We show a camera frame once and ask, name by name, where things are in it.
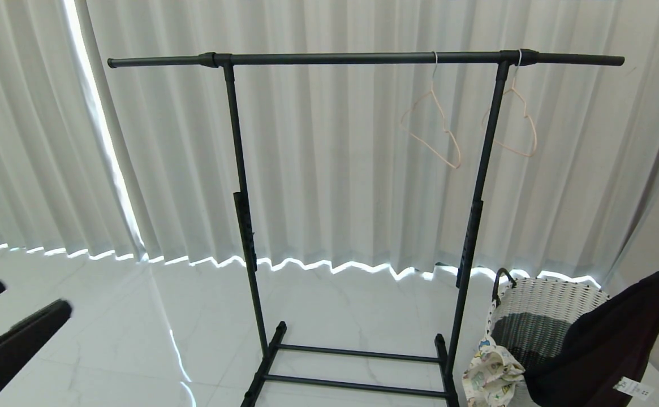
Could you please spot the pink clothes hanger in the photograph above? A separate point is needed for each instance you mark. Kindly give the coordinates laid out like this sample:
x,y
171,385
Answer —
x,y
534,141
433,89

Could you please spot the black garment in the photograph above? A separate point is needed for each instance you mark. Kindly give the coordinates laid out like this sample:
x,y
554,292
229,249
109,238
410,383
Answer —
x,y
606,350

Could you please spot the black clothes rack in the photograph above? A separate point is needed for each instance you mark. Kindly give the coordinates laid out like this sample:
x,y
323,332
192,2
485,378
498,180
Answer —
x,y
363,57

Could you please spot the white laundry basket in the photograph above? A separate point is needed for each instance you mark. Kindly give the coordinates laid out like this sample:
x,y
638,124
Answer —
x,y
544,299

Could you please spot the white curtain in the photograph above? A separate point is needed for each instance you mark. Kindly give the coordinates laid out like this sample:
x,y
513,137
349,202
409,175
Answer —
x,y
335,169

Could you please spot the cream printed garment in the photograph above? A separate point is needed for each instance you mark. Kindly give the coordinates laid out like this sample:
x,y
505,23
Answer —
x,y
490,373

